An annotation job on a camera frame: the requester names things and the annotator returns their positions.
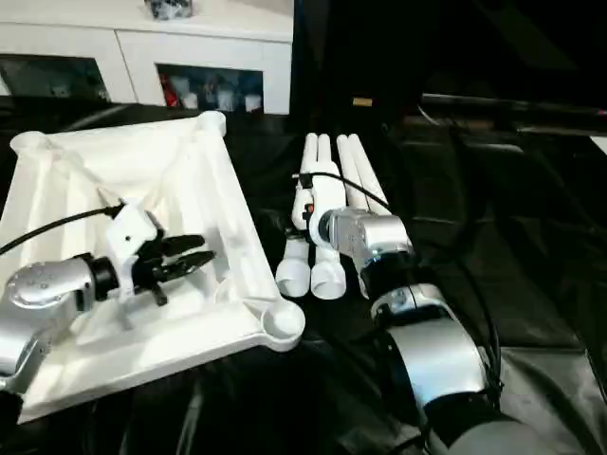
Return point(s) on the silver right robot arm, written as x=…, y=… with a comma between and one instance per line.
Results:
x=427, y=351

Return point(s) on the small yellow tag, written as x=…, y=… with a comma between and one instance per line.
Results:
x=362, y=101

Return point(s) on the dark low shelf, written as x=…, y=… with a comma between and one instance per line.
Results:
x=531, y=109

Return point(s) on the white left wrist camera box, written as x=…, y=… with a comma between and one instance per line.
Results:
x=133, y=227

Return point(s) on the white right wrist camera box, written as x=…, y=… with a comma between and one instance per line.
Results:
x=327, y=199

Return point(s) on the shiny ornament on cabinet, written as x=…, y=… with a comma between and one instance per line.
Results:
x=169, y=9

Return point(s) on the white cabinet with glass doors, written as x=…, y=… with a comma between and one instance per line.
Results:
x=133, y=52

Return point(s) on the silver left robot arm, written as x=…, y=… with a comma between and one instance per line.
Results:
x=43, y=299

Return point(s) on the white plastic table leg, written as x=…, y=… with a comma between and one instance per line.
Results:
x=348, y=161
x=294, y=270
x=330, y=275
x=365, y=171

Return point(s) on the white plastic table top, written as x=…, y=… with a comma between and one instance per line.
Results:
x=190, y=180

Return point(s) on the black work mat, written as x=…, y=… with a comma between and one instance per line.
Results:
x=531, y=284

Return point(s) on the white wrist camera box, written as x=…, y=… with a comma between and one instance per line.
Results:
x=133, y=227
x=327, y=199

